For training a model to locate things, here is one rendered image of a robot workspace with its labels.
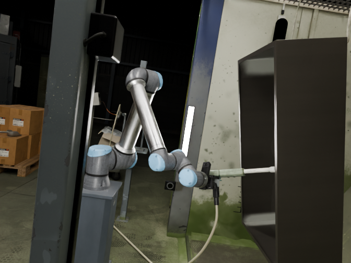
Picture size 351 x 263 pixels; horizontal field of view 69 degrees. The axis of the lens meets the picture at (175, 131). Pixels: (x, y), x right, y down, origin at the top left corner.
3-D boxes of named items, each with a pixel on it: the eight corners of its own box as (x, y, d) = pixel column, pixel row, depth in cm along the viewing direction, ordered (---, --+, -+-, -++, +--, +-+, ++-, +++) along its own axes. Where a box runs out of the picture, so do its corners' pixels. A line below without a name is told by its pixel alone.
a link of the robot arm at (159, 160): (127, 59, 148) (162, 166, 123) (144, 64, 157) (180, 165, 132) (117, 72, 155) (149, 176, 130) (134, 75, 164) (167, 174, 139)
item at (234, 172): (197, 205, 161) (196, 168, 167) (201, 205, 165) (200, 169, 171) (278, 205, 134) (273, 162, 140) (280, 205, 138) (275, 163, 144)
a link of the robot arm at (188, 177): (186, 163, 132) (196, 179, 127) (198, 166, 142) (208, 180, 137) (174, 175, 135) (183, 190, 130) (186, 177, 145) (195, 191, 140)
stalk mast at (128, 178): (126, 218, 271) (147, 62, 255) (125, 220, 265) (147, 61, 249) (120, 217, 271) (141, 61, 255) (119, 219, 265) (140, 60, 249)
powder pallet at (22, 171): (6, 152, 450) (7, 144, 449) (54, 157, 463) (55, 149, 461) (-41, 170, 333) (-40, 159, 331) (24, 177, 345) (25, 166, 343)
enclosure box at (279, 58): (286, 219, 195) (285, 58, 181) (342, 270, 136) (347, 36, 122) (241, 222, 193) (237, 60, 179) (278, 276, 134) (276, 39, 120)
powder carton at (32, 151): (19, 151, 412) (20, 129, 409) (38, 153, 418) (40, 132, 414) (8, 156, 375) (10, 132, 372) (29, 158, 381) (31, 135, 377)
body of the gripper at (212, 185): (205, 190, 155) (195, 189, 145) (205, 175, 157) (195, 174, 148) (217, 189, 151) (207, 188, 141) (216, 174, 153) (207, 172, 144)
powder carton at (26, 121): (22, 129, 409) (24, 107, 406) (41, 132, 411) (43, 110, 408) (8, 132, 372) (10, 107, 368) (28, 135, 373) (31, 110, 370)
